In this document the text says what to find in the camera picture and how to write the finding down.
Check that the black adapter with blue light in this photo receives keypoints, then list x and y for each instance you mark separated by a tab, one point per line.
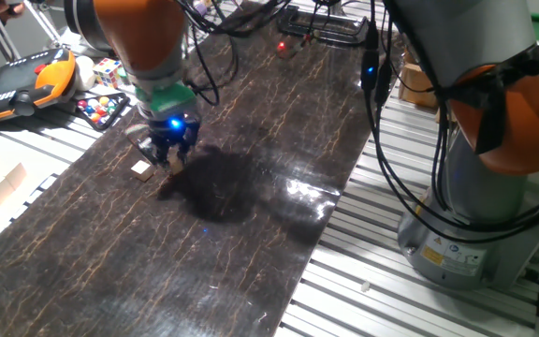
370	71

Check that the large wooden block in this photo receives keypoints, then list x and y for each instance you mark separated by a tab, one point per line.
17	175
0	192

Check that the black filament spool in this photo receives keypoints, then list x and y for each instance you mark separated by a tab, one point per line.
80	23

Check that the aluminium frame pole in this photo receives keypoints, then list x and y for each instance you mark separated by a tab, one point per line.
335	5

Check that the black rectangular tray frame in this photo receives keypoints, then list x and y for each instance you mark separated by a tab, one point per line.
344	35

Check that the thin grey tripod leg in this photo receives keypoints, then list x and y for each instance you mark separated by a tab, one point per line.
45	21

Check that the small wooden cube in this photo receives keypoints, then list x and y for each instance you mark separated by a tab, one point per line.
141	170
175	162

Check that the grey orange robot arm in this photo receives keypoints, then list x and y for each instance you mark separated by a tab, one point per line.
485	196

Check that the rubik's cube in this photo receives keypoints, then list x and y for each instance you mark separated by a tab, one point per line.
106	72

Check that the small white scrap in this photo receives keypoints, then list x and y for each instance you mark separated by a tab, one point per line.
365	285

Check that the light wooden block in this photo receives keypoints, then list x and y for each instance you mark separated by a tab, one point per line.
414	86

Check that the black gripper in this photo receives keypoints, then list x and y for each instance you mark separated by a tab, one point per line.
173	133

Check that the purple item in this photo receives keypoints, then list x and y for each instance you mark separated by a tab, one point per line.
199	7

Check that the small board with red light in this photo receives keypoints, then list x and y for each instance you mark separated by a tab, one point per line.
281	47

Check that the black triangular ball tray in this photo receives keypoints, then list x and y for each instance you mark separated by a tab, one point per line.
96	110

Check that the orange black teach pendant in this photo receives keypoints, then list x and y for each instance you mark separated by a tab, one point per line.
12	89

